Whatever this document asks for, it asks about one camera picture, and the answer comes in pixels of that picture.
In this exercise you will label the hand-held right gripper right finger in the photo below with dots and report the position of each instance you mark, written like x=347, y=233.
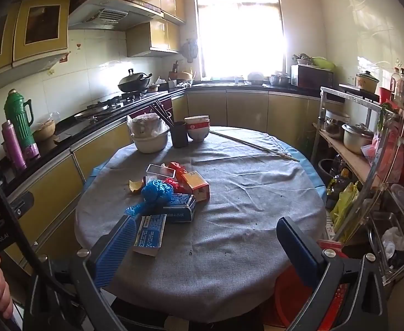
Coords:
x=298, y=244

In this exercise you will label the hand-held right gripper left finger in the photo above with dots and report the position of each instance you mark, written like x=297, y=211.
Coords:
x=114, y=251

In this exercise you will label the clear pack of white sticks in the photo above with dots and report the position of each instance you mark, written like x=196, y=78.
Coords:
x=150, y=234

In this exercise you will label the red plastic basket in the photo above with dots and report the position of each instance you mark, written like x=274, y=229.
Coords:
x=291, y=303

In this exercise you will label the orange peel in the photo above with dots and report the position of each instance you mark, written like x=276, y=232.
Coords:
x=135, y=187

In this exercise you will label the blue plastic bag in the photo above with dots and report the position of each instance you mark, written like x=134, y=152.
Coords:
x=157, y=193

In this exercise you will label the thick blue white cardboard box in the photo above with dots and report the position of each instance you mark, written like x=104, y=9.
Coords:
x=179, y=208

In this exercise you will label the clear plastic box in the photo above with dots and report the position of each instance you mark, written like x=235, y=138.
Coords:
x=159, y=171

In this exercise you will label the orange cardboard box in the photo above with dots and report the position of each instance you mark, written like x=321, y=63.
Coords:
x=195, y=186

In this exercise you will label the person's left hand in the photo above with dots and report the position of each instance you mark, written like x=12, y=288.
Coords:
x=0, y=286

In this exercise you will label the yellow green plastic bag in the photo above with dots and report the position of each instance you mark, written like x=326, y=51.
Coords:
x=347, y=201

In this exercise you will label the grey tablecloth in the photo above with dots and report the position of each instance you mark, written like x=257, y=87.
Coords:
x=229, y=213

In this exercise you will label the black bucket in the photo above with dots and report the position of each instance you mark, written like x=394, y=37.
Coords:
x=326, y=174

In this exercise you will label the blue table cover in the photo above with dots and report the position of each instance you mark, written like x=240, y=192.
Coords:
x=95, y=173

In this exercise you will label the steel tray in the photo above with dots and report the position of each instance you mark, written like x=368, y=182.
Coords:
x=381, y=220

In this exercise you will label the pink thermos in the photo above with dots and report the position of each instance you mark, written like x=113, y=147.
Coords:
x=12, y=144

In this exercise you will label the white plastic bag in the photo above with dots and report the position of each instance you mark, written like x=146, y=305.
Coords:
x=393, y=241

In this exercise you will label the wood and steel shelf unit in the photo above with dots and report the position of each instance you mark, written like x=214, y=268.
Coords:
x=347, y=151

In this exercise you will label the long wooden stick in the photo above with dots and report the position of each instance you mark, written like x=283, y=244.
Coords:
x=253, y=146

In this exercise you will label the white basin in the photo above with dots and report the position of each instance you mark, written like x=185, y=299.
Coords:
x=150, y=144

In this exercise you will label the pink plastic bag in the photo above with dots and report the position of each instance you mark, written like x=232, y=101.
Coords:
x=370, y=153

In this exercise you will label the tan bowl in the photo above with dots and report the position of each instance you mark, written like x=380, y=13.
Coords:
x=45, y=131

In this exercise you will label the green thermos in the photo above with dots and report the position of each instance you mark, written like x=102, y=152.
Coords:
x=19, y=120

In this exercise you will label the steel pot with lid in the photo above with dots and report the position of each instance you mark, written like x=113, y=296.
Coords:
x=357, y=139

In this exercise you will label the dark pot with lid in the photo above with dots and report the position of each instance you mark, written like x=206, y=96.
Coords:
x=333, y=124

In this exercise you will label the large red plastic bag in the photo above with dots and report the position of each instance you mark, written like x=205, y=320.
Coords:
x=395, y=158

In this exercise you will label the bagged white bowl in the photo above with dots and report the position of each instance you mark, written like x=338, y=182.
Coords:
x=146, y=126

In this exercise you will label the black chopstick holder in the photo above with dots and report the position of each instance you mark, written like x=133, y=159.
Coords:
x=180, y=136

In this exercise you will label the steel pan lid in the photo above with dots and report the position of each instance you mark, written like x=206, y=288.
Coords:
x=93, y=113

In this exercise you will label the curved steel rack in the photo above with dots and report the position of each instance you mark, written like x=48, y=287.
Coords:
x=391, y=138

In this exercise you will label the yellow base cabinets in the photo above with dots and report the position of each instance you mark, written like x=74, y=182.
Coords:
x=247, y=110

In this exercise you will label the red and white bowl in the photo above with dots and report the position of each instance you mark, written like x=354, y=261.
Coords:
x=198, y=133
x=197, y=120

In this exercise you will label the gas stove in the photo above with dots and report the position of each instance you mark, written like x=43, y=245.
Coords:
x=126, y=98

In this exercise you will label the black induction cooker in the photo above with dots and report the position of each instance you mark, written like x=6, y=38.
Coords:
x=357, y=90

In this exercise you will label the steel pots by sink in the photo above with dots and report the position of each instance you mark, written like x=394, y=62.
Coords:
x=279, y=80

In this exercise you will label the dark microwave oven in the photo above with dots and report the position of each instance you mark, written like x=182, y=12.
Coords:
x=312, y=76

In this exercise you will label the black wok with lid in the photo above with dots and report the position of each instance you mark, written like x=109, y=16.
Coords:
x=133, y=82

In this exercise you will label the red cup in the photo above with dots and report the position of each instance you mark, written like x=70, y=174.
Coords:
x=384, y=96

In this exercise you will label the white bowls by sink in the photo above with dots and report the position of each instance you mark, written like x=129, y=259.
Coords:
x=255, y=77

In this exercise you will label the enamel pot with green lid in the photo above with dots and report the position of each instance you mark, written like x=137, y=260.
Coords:
x=367, y=81

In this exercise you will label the green plastic basin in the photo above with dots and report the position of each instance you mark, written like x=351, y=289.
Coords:
x=324, y=63

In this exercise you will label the green vegetables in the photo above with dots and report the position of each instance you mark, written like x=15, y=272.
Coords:
x=302, y=58

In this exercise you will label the knife block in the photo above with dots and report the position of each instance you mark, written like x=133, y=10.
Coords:
x=175, y=72

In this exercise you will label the yellow framed cabinet doors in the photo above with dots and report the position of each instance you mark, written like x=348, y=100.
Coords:
x=40, y=31

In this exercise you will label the hanging grey cloth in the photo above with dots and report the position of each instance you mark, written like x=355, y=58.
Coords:
x=190, y=50

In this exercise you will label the window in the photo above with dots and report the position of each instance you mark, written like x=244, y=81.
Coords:
x=240, y=31

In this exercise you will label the range hood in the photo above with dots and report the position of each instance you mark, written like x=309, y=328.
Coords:
x=109, y=13

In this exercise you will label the small yellow wall cabinet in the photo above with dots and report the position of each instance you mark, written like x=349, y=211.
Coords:
x=153, y=39

